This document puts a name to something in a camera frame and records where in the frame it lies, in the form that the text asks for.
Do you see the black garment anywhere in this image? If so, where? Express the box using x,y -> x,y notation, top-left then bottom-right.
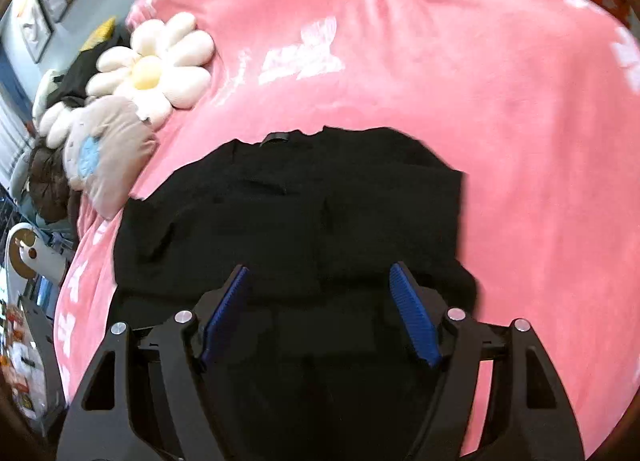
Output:
108,128 -> 477,460

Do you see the black clothing pile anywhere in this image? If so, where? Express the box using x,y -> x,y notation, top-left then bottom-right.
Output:
46,25 -> 130,109

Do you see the white round appliance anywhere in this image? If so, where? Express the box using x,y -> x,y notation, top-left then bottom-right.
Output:
6,223 -> 67,285

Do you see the dark brown puffer jacket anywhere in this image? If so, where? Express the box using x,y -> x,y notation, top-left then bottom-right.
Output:
28,138 -> 72,224

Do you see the beige seal plush pillow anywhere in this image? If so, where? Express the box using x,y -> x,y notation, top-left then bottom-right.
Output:
63,96 -> 158,221

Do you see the cream flower pillow behind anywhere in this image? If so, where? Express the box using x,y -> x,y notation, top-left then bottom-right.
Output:
32,69 -> 74,150

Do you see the pink fleece blanket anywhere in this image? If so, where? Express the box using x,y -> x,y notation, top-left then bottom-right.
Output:
54,0 -> 639,460

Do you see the cream daisy flower pillow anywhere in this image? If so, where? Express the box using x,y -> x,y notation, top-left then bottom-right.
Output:
86,12 -> 216,130

